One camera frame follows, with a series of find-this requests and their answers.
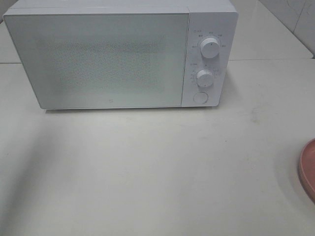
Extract round white door button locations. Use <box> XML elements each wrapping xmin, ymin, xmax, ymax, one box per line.
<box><xmin>193</xmin><ymin>92</ymin><xmax>208</xmax><ymax>104</ymax></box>

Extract white timer knob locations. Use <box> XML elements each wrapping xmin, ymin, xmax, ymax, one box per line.
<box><xmin>196</xmin><ymin>70</ymin><xmax>214</xmax><ymax>88</ymax></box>

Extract pink round plate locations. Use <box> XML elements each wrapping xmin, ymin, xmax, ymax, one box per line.
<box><xmin>298</xmin><ymin>139</ymin><xmax>315</xmax><ymax>203</ymax></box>

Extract white microwave door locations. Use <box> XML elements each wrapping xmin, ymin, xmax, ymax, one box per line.
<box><xmin>4</xmin><ymin>14</ymin><xmax>189</xmax><ymax>109</ymax></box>

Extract white microwave oven body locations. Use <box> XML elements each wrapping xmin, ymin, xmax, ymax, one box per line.
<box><xmin>3</xmin><ymin>4</ymin><xmax>238</xmax><ymax>110</ymax></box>

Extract upper white power knob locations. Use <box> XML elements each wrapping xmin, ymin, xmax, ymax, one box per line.
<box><xmin>200</xmin><ymin>36</ymin><xmax>221</xmax><ymax>59</ymax></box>

